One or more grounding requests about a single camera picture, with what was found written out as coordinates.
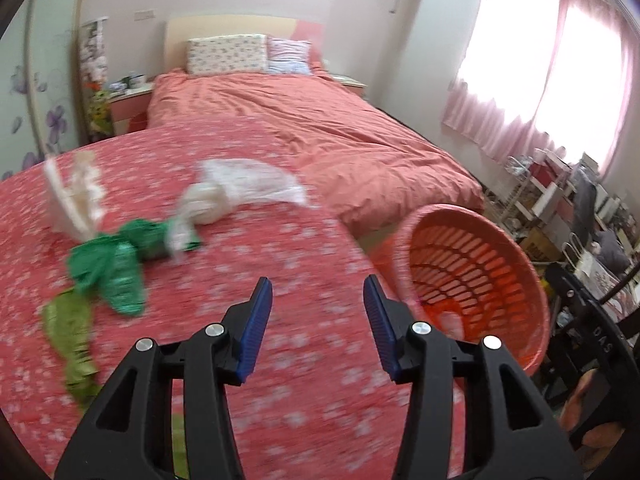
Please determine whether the clear tube of plush toys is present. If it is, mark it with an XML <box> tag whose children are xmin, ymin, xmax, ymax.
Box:
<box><xmin>79</xmin><ymin>18</ymin><xmax>110</xmax><ymax>92</ymax></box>

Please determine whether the grey cloth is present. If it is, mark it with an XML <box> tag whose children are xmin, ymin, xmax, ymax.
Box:
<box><xmin>571</xmin><ymin>164</ymin><xmax>632</xmax><ymax>272</ymax></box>

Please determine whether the bright green plastic bag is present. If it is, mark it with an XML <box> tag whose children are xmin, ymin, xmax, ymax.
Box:
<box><xmin>67</xmin><ymin>219</ymin><xmax>202</xmax><ymax>319</ymax></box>

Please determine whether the light wooden nightstand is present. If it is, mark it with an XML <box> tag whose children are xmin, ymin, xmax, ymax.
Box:
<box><xmin>329</xmin><ymin>74</ymin><xmax>369</xmax><ymax>99</ymax></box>

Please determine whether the cream plastic bag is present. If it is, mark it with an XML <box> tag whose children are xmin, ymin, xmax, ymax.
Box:
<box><xmin>43</xmin><ymin>152</ymin><xmax>107</xmax><ymax>237</ymax></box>

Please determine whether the orange plastic laundry basket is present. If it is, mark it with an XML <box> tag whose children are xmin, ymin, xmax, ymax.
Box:
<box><xmin>372</xmin><ymin>203</ymin><xmax>552</xmax><ymax>377</ymax></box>

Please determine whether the yellow green plush toy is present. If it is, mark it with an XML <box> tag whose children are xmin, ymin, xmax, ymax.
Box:
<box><xmin>87</xmin><ymin>87</ymin><xmax>112</xmax><ymax>134</ymax></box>

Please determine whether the olive green paw print bag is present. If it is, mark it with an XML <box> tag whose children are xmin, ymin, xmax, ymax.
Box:
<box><xmin>42</xmin><ymin>289</ymin><xmax>102</xmax><ymax>402</ymax></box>

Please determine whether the thin clear plastic bag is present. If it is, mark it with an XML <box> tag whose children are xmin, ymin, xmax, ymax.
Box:
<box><xmin>169</xmin><ymin>158</ymin><xmax>312</xmax><ymax>257</ymax></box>

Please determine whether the pink curtain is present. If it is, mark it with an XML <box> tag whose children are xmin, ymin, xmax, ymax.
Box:
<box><xmin>441</xmin><ymin>0</ymin><xmax>640</xmax><ymax>182</ymax></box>

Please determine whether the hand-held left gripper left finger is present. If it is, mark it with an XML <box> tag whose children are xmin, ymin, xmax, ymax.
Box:
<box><xmin>52</xmin><ymin>276</ymin><xmax>274</xmax><ymax>480</ymax></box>

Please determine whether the beige and pink headboard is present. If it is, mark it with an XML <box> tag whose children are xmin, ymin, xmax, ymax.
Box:
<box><xmin>165</xmin><ymin>15</ymin><xmax>327</xmax><ymax>82</ymax></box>

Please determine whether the person's right hand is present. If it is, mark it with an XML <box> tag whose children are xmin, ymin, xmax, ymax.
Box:
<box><xmin>559</xmin><ymin>369</ymin><xmax>629</xmax><ymax>454</ymax></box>

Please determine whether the pink nightstand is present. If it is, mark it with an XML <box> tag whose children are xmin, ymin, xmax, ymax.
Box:
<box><xmin>108</xmin><ymin>82</ymin><xmax>154</xmax><ymax>137</ymax></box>

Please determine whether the pink striped pillow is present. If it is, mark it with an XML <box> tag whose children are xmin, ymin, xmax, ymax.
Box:
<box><xmin>267</xmin><ymin>35</ymin><xmax>314</xmax><ymax>75</ymax></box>

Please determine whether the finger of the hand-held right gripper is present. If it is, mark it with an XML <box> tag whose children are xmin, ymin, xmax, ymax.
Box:
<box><xmin>545</xmin><ymin>263</ymin><xmax>632</xmax><ymax>328</ymax></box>

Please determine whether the wardrobe with purple flower doors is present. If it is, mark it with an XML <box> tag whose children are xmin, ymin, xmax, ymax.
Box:
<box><xmin>0</xmin><ymin>0</ymin><xmax>87</xmax><ymax>182</ymax></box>

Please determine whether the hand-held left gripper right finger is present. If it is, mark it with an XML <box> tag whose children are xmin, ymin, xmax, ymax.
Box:
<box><xmin>362</xmin><ymin>274</ymin><xmax>586</xmax><ymax>480</ymax></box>

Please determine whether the white floral pillow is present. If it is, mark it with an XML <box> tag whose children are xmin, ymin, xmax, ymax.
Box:
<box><xmin>186</xmin><ymin>33</ymin><xmax>270</xmax><ymax>77</ymax></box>

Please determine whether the white wire rack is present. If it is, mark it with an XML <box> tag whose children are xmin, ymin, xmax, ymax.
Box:
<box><xmin>492</xmin><ymin>147</ymin><xmax>581</xmax><ymax>261</ymax></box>

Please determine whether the bed with pink duvet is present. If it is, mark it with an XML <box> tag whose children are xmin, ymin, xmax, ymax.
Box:
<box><xmin>147</xmin><ymin>67</ymin><xmax>487</xmax><ymax>242</ymax></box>

